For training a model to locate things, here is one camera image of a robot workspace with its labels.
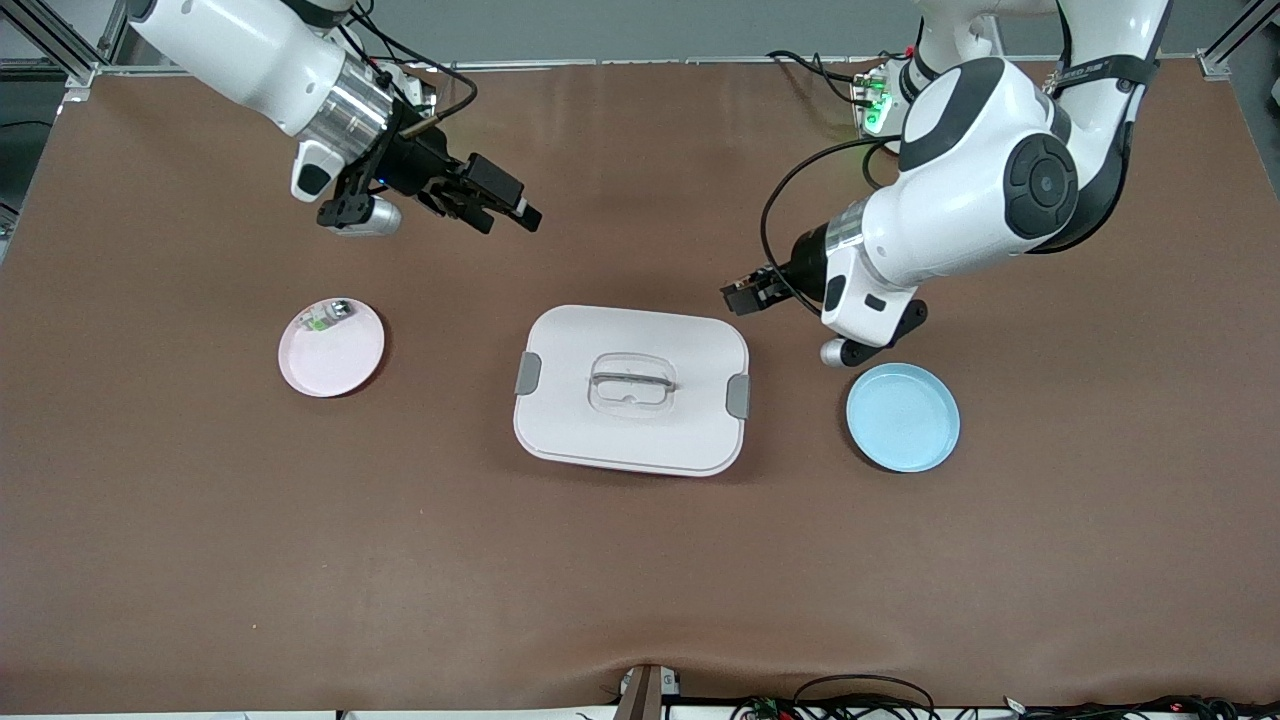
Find aluminium frame post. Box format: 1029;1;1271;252
1195;0;1280;81
0;0;136;91

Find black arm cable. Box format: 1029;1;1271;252
760;135;901;313
345;10;479;141

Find black left arm base cables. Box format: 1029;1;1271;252
768;48;886;109

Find pale pink round plate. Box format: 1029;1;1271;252
278;297;386;399

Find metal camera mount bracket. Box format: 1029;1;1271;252
615;663;683;720

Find black cable loop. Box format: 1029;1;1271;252
793;674;937;720

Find aluminium table edge rail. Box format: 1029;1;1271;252
95;55;1201;77

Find light blue round plate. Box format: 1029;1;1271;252
846;362;961;474

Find white lidded plastic box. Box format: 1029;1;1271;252
512;304;751;478

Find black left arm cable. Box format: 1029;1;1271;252
760;135;901;313

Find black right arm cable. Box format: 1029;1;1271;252
345;10;479;141

